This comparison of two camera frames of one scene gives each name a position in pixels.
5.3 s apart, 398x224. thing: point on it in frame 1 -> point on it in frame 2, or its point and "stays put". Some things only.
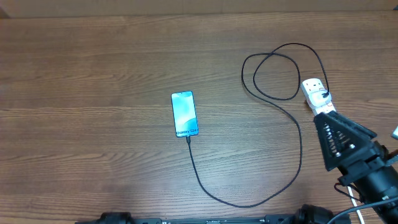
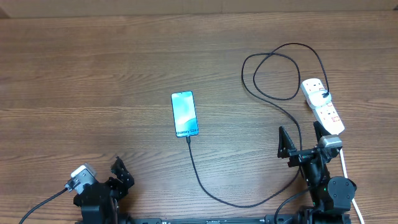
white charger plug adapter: [316, 99] stays put
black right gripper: [357, 141] -> [285, 149]
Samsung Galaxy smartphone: [185, 113] stays put
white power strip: [310, 85] stays put
